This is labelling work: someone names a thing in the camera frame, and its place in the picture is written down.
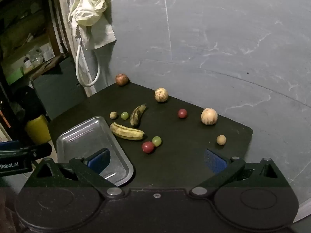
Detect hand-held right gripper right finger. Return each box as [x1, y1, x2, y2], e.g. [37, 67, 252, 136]
[190, 148, 291, 198]

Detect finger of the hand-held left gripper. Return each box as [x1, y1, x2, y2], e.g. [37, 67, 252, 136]
[0, 143, 52, 161]
[0, 140, 20, 151]

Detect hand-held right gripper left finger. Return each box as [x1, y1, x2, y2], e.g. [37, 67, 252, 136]
[23, 148, 124, 198]

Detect metal tray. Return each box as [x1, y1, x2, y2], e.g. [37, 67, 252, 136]
[56, 116, 135, 187]

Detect yellow banana with sticker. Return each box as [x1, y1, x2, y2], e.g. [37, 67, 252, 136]
[110, 122, 145, 141]

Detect pale pepino melon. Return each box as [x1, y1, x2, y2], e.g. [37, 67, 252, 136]
[201, 108, 218, 126]

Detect dark spotted banana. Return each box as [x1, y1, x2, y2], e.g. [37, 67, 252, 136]
[129, 103, 147, 127]

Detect heavily striped pepino melon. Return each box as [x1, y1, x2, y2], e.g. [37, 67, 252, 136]
[155, 88, 169, 103]

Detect yellow plastic container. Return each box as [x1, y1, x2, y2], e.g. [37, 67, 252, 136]
[24, 115, 52, 145]

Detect black bag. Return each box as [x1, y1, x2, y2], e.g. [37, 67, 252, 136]
[15, 85, 48, 122]

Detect dark grey cabinet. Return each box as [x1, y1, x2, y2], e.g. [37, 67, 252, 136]
[30, 56, 85, 120]

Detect green panel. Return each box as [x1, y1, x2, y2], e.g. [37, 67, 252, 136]
[3, 64, 25, 85]

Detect brownish red apple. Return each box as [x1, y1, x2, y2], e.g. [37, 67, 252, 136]
[115, 73, 129, 86]

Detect wooden shelf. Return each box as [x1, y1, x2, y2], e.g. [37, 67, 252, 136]
[0, 0, 68, 85]

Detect white towel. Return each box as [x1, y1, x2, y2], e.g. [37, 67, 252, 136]
[77, 17, 117, 50]

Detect cream crumpled cloth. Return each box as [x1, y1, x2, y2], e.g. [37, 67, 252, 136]
[68, 0, 109, 27]

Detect white cable loop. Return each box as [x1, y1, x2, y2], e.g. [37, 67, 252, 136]
[75, 37, 101, 87]

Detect white painted door frame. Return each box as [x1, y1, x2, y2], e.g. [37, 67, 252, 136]
[57, 0, 98, 97]

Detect brown wooden post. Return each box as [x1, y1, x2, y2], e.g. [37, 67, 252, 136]
[46, 0, 70, 56]

